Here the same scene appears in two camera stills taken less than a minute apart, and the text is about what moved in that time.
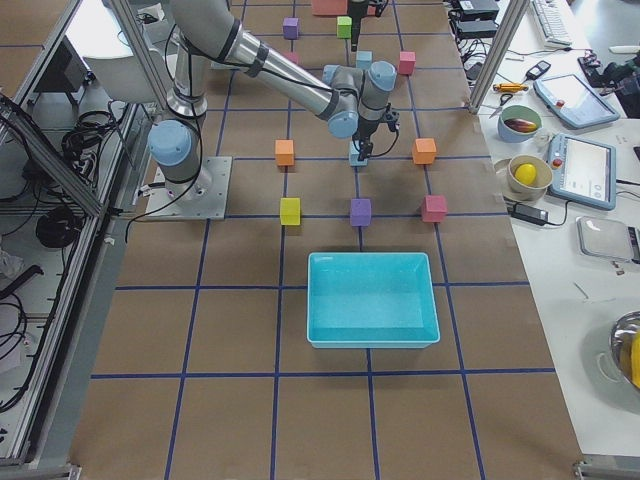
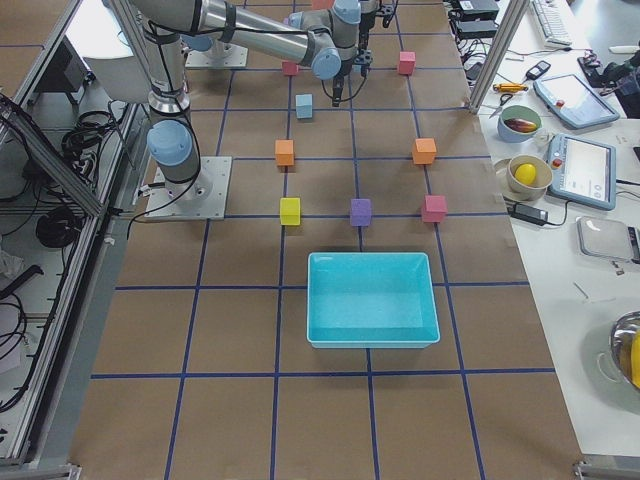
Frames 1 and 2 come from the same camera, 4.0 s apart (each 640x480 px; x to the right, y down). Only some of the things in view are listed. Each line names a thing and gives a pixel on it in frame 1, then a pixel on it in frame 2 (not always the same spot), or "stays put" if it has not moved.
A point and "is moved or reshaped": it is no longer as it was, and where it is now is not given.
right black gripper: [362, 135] to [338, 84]
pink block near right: [434, 208] stays put
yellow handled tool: [510, 87] stays put
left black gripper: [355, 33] to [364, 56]
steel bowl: [621, 336] stays put
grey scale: [604, 238] stays put
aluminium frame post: [505, 32] stays put
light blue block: [353, 152] is moved or reshaped
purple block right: [361, 212] stays put
